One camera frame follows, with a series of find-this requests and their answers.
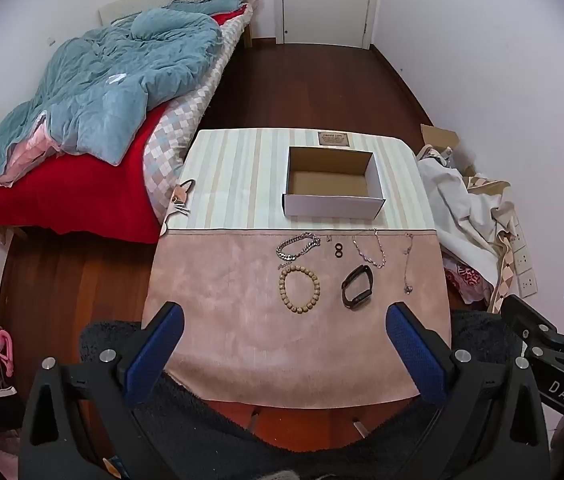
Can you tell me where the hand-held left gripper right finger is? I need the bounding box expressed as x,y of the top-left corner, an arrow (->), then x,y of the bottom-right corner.
386,301 -> 550,480

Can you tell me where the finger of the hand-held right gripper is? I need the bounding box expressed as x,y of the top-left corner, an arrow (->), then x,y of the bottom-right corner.
500,295 -> 564,361

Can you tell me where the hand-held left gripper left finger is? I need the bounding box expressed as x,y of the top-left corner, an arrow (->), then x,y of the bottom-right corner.
20,301 -> 185,480

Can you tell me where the thin pendant necklace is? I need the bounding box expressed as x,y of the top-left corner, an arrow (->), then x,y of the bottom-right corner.
402,233 -> 415,294

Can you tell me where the black fitness band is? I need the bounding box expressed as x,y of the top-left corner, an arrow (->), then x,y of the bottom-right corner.
341,264 -> 374,309

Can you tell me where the thin silver chain bracelet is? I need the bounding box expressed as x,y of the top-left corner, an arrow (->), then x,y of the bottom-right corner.
352,229 -> 387,269

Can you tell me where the wooden bead bracelet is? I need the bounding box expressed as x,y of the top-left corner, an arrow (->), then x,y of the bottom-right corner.
278,266 -> 321,315

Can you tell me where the silver curb chain bracelet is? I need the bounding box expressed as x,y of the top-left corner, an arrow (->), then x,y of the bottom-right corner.
276,232 -> 321,265

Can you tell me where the white cardboard box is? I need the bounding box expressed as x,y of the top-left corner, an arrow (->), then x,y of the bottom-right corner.
282,146 -> 387,220

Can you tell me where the white power strip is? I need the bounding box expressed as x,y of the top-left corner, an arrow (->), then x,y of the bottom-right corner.
509,215 -> 539,297

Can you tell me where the red patterned cloth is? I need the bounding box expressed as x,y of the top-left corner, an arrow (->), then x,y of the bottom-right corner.
444,260 -> 495,306

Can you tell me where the dark fuzzy garment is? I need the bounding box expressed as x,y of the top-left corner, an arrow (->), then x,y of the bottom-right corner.
79,310 -> 530,480

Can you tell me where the white cloth pile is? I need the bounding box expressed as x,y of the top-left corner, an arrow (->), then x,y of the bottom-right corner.
417,147 -> 515,281

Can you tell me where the red blanket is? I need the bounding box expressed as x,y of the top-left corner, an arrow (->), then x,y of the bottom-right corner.
0,5 -> 243,246

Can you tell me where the brown cardboard box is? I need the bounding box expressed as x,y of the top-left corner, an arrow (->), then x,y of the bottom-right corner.
420,124 -> 479,177

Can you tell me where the pink cloth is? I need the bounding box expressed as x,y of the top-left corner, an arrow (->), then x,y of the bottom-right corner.
0,110 -> 62,187

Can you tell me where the checkered bed sheet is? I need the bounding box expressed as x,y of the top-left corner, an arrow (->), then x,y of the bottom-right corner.
142,2 -> 255,221

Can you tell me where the teal quilt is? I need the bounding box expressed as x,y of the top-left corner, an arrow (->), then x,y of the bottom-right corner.
0,0 -> 250,181

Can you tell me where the wooden bed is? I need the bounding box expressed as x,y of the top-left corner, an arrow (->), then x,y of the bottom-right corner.
0,0 -> 263,248

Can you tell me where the white door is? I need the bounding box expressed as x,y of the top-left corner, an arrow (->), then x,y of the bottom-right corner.
274,0 -> 383,50

